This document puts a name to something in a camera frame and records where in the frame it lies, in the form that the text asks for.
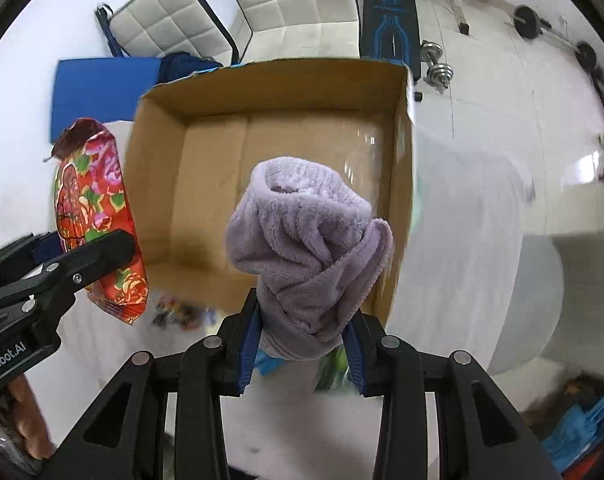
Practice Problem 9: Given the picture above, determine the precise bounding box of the red floral snack packet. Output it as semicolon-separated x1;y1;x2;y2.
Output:
52;118;149;324

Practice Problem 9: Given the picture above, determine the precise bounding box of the orange panda snack packet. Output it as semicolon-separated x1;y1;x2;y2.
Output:
152;295;217;330

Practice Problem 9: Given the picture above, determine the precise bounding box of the blue long snack packet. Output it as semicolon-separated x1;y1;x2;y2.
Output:
254;349;285;376

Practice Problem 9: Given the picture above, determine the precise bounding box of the green snack packet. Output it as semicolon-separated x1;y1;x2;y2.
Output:
315;344;355;392

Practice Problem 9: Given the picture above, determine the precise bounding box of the purple towel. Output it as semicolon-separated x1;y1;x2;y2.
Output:
225;157;394;361

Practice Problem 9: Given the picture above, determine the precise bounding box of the person left hand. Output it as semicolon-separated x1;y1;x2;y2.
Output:
8;375;54;460

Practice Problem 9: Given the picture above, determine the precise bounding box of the blue plastic bag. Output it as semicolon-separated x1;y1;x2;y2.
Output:
542;395;604;474

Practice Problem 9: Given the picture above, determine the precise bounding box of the grey office chair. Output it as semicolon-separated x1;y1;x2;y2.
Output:
488;231;604;378

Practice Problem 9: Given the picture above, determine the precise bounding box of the grey table cloth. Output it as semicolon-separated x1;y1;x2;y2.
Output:
56;119;536;480

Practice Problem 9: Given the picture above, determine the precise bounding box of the open cardboard box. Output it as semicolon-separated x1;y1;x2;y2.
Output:
123;58;414;341

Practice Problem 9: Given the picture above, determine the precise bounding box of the blue foam mat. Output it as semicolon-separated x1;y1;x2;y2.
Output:
49;58;161;143

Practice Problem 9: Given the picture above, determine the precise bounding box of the dark blue cloth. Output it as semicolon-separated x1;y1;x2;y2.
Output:
157;52;222;84

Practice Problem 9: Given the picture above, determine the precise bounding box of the white padded chair left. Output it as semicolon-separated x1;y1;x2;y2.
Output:
95;0;252;66

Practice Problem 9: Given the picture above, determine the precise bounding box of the white padded chair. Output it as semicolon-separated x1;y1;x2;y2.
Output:
95;0;252;66
236;0;360;63

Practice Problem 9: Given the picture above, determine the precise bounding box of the white padded chair right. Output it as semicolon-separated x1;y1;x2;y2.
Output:
236;0;360;63

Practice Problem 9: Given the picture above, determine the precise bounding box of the chrome dumbbell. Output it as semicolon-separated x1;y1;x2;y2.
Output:
420;40;454;93

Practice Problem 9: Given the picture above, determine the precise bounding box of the black blue bench pad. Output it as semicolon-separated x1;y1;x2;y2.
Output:
360;0;421;82

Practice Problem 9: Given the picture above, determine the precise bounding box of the floor barbell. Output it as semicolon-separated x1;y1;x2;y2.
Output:
510;4;597;74

